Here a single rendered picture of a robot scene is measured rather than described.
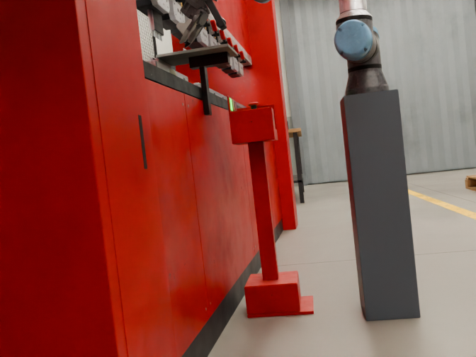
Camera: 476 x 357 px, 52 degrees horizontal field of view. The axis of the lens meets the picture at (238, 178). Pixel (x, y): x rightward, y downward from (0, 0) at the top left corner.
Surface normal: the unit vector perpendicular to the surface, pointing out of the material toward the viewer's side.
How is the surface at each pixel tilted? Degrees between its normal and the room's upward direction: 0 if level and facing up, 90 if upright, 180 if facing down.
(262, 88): 90
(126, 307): 90
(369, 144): 90
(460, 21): 90
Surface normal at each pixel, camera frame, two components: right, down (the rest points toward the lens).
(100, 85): 0.98, -0.10
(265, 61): -0.18, 0.06
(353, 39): -0.39, 0.21
